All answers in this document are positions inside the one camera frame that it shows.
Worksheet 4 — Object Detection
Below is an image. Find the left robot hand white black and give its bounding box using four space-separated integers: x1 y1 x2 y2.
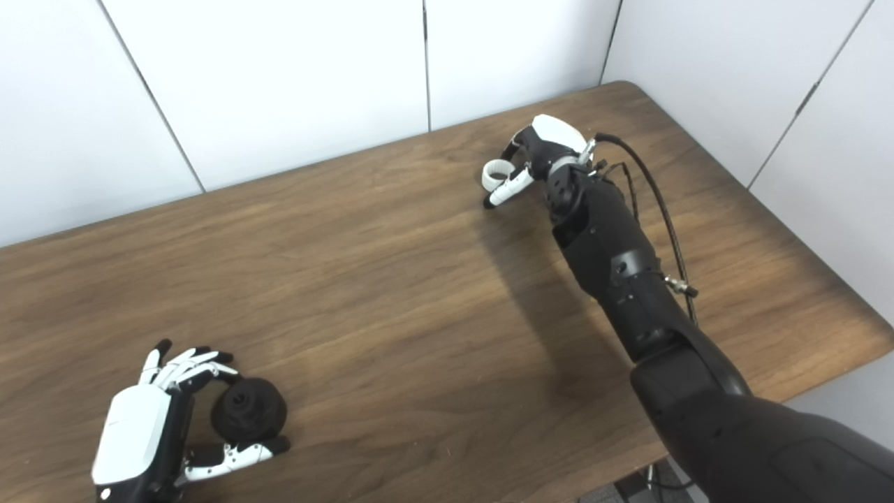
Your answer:
90 338 292 503

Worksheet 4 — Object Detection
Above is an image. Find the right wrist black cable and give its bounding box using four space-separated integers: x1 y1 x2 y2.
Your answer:
582 132 700 326

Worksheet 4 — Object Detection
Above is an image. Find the round black part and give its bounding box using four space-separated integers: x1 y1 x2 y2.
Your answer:
210 377 289 444

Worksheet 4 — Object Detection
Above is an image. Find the white ring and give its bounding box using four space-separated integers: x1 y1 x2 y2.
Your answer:
481 159 518 194

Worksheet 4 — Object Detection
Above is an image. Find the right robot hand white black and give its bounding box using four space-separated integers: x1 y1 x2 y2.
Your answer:
481 114 589 210

